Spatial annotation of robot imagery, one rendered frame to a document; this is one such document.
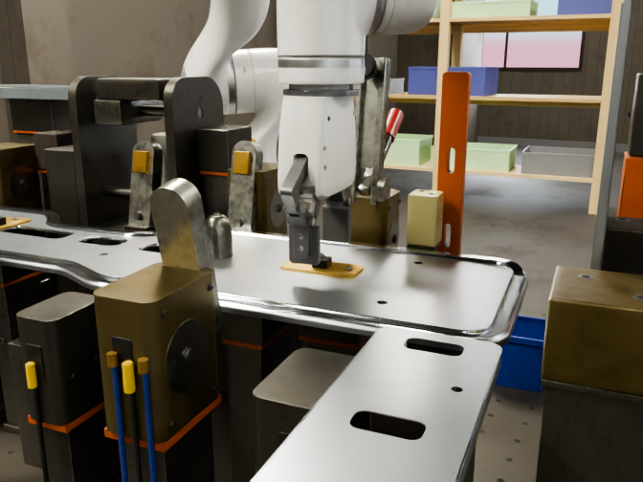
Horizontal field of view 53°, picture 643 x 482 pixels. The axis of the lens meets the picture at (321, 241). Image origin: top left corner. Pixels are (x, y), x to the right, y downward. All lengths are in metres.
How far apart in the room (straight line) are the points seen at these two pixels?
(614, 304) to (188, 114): 0.65
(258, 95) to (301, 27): 0.64
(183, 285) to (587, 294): 0.29
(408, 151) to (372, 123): 5.19
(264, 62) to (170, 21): 4.08
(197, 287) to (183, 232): 0.05
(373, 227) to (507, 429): 0.38
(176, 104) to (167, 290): 0.46
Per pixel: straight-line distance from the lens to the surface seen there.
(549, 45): 9.87
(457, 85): 0.76
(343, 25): 0.61
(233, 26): 1.15
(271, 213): 0.89
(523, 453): 0.96
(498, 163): 5.84
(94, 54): 4.73
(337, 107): 0.63
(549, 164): 5.75
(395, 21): 0.65
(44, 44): 4.17
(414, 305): 0.59
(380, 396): 0.44
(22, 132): 1.33
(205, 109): 0.98
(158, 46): 5.19
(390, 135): 0.86
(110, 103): 0.99
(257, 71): 1.24
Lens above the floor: 1.21
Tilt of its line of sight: 16 degrees down
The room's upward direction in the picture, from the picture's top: straight up
